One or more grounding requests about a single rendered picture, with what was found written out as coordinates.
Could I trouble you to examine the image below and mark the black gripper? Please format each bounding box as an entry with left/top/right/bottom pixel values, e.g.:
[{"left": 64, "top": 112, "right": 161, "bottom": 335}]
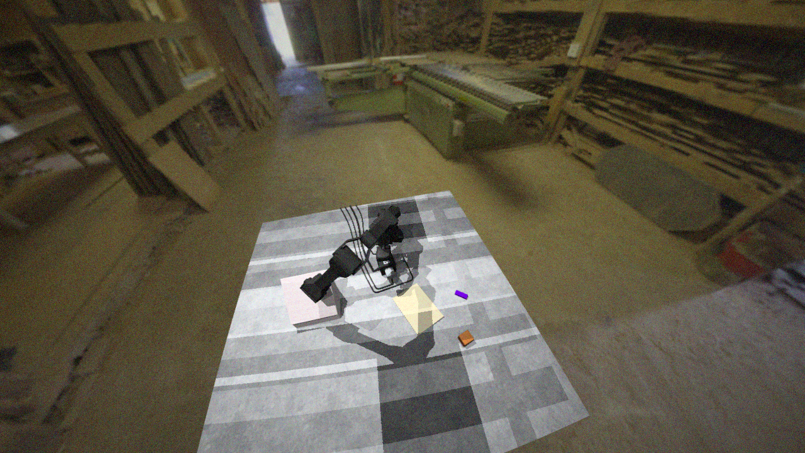
[{"left": 376, "top": 231, "right": 392, "bottom": 262}]

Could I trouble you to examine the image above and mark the brown rectangular block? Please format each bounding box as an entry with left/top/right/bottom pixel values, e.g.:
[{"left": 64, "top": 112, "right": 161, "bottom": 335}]
[{"left": 457, "top": 330, "right": 474, "bottom": 346}]

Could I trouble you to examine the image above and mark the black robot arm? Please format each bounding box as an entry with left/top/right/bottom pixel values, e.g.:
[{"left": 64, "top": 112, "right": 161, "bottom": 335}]
[{"left": 300, "top": 206, "right": 404, "bottom": 303}]

